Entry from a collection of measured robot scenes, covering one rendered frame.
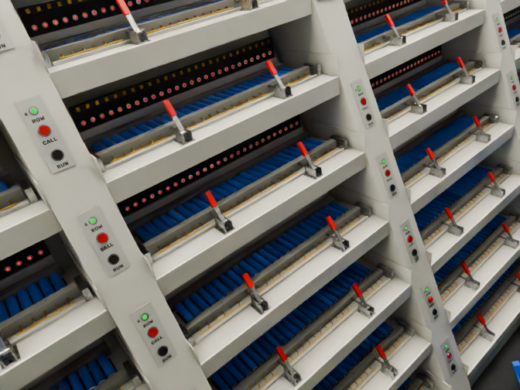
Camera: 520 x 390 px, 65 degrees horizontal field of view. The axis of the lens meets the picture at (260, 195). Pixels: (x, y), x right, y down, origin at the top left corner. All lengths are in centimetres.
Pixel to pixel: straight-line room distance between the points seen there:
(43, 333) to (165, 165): 36
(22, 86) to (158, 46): 25
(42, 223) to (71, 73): 26
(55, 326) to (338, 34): 87
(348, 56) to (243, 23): 29
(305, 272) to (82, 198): 53
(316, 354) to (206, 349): 31
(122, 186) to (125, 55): 24
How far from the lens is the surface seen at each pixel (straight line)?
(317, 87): 101
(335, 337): 111
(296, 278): 99
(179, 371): 87
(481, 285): 154
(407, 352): 133
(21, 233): 76
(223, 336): 92
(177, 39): 86
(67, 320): 82
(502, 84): 166
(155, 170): 80
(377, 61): 117
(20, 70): 78
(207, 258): 84
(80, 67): 79
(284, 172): 100
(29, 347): 82
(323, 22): 106
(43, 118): 76
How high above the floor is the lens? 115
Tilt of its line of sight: 13 degrees down
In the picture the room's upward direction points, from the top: 23 degrees counter-clockwise
